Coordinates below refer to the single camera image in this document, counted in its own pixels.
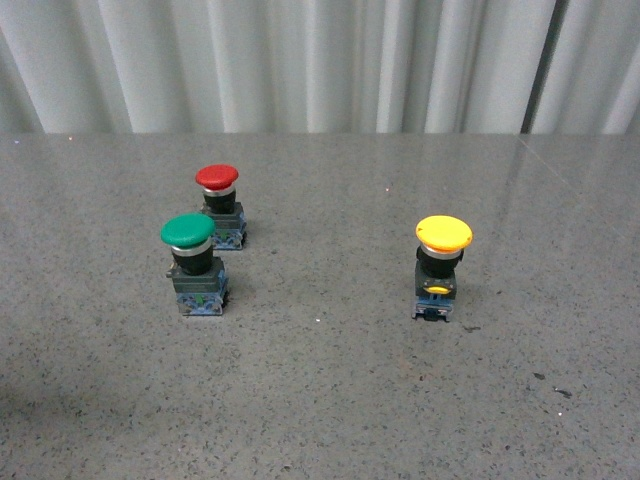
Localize green mushroom push button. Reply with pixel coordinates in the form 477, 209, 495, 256
160, 213, 228, 316

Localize red mushroom push button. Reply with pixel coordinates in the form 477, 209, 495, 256
195, 164, 247, 250

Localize white pleated curtain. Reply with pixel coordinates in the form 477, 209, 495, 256
1, 1, 639, 134

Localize yellow mushroom push button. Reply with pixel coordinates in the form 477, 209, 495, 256
412, 215, 473, 321

